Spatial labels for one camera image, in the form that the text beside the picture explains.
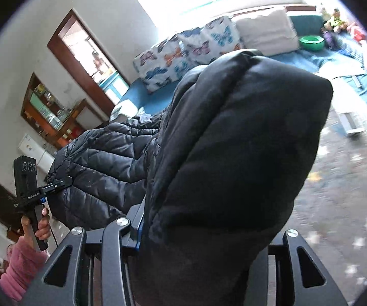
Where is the person's left forearm pink sleeve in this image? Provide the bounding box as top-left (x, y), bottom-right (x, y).
top-left (0, 234), bottom-right (49, 303)

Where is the green plush toy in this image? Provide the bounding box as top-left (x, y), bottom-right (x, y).
top-left (325, 7), bottom-right (350, 34)

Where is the white cardboard box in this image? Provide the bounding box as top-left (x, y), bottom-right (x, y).
top-left (318, 62), bottom-right (367, 135)

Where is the wooden display cabinet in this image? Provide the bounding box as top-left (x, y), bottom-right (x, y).
top-left (20, 72), bottom-right (108, 149)

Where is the large butterfly print pillow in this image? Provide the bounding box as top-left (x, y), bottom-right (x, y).
top-left (133, 37), bottom-right (188, 94)

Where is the person's left hand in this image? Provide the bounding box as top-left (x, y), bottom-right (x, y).
top-left (20, 207), bottom-right (52, 247)

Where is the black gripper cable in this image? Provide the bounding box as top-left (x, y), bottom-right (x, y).
top-left (47, 216), bottom-right (60, 250)

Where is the brown framed doorway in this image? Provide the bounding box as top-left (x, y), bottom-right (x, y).
top-left (46, 8), bottom-right (130, 109)

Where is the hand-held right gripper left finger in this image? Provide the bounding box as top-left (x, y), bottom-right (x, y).
top-left (21, 196), bottom-right (146, 306)

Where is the plain white pillow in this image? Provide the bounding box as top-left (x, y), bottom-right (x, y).
top-left (234, 6), bottom-right (301, 57)

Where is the purple bottle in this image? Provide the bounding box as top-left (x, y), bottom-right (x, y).
top-left (321, 29), bottom-right (334, 48)

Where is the black puffer jacket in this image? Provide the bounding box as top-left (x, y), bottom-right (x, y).
top-left (46, 48), bottom-right (335, 306)

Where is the green plastic bowl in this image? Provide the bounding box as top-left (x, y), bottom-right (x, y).
top-left (299, 35), bottom-right (325, 52)

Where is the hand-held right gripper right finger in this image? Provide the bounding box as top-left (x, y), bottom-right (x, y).
top-left (267, 228), bottom-right (350, 306)

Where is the white refrigerator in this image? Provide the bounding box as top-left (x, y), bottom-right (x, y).
top-left (17, 133), bottom-right (57, 173)

